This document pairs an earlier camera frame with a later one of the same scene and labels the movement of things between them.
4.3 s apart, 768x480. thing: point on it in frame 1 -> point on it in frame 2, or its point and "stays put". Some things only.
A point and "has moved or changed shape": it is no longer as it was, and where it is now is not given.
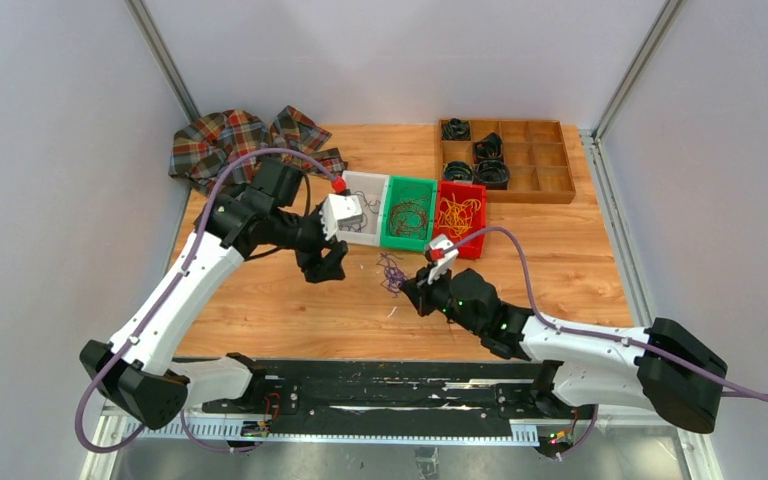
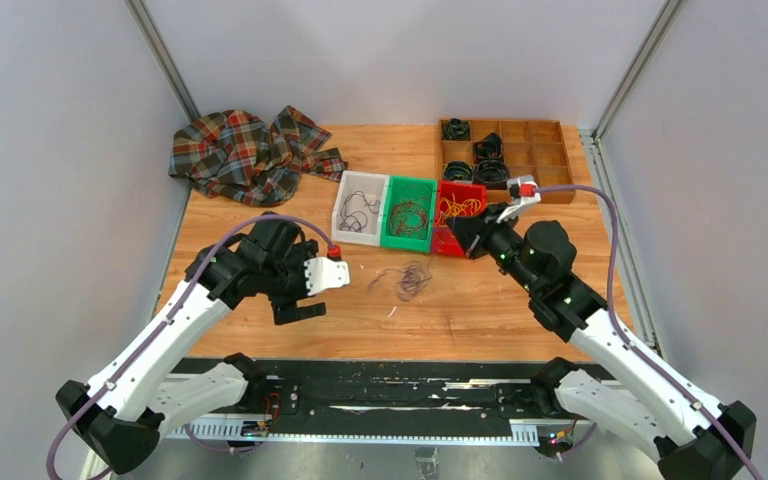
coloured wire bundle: x=393 y=275 has moved or changed shape
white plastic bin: x=371 y=190 stays put
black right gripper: x=419 y=291 -> x=473 y=231
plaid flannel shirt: x=202 y=144 stays put
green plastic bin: x=409 y=215 stays put
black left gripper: x=318 y=267 -> x=297 y=256
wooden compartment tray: x=535 y=152 stays put
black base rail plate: x=385 y=389 stays put
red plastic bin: x=460 y=213 stays put
